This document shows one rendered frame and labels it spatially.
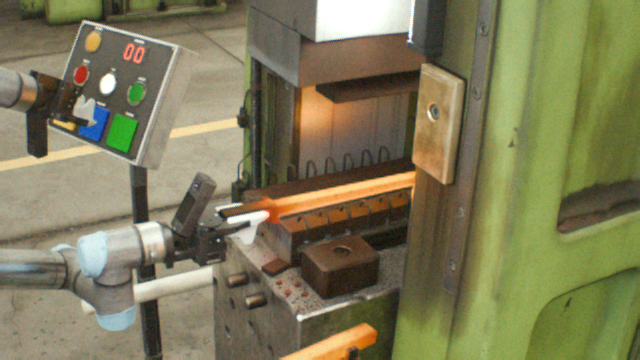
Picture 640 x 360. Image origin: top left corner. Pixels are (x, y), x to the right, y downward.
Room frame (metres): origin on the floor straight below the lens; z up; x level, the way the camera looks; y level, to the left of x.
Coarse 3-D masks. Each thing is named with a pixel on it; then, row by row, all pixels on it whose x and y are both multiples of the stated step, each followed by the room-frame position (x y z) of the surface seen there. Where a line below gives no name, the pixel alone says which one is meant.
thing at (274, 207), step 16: (400, 176) 1.54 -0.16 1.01; (320, 192) 1.45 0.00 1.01; (336, 192) 1.45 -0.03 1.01; (352, 192) 1.46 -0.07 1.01; (368, 192) 1.48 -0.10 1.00; (224, 208) 1.35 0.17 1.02; (240, 208) 1.36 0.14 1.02; (256, 208) 1.36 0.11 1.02; (272, 208) 1.37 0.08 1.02; (288, 208) 1.39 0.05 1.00
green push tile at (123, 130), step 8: (120, 120) 1.70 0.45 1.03; (128, 120) 1.69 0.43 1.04; (112, 128) 1.70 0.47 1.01; (120, 128) 1.69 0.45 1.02; (128, 128) 1.68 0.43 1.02; (136, 128) 1.67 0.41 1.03; (112, 136) 1.69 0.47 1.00; (120, 136) 1.68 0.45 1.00; (128, 136) 1.67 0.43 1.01; (112, 144) 1.68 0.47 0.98; (120, 144) 1.66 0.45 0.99; (128, 144) 1.65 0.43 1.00; (128, 152) 1.65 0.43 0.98
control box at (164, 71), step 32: (96, 32) 1.88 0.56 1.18; (128, 32) 1.83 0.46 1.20; (96, 64) 1.83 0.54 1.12; (128, 64) 1.78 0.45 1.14; (160, 64) 1.74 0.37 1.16; (192, 64) 1.78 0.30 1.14; (96, 96) 1.78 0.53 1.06; (128, 96) 1.73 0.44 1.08; (160, 96) 1.69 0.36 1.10; (64, 128) 1.78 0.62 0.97; (160, 128) 1.69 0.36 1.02; (128, 160) 1.64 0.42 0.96; (160, 160) 1.69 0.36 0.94
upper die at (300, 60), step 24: (264, 24) 1.44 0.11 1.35; (264, 48) 1.43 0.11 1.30; (288, 48) 1.36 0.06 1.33; (312, 48) 1.34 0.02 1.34; (336, 48) 1.36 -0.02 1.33; (360, 48) 1.39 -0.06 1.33; (384, 48) 1.41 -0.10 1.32; (408, 48) 1.44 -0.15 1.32; (288, 72) 1.35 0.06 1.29; (312, 72) 1.34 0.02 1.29; (336, 72) 1.36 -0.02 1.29; (360, 72) 1.39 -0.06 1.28; (384, 72) 1.42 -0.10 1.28
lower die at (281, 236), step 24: (360, 168) 1.63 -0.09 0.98; (384, 168) 1.63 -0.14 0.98; (408, 168) 1.62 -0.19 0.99; (264, 192) 1.50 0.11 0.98; (288, 192) 1.48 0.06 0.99; (384, 192) 1.49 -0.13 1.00; (408, 192) 1.51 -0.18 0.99; (288, 216) 1.38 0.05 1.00; (312, 216) 1.39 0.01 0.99; (336, 216) 1.39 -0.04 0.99; (360, 216) 1.40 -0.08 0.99; (384, 216) 1.43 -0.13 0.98; (288, 240) 1.33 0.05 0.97; (312, 240) 1.35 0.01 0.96; (384, 240) 1.43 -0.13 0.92
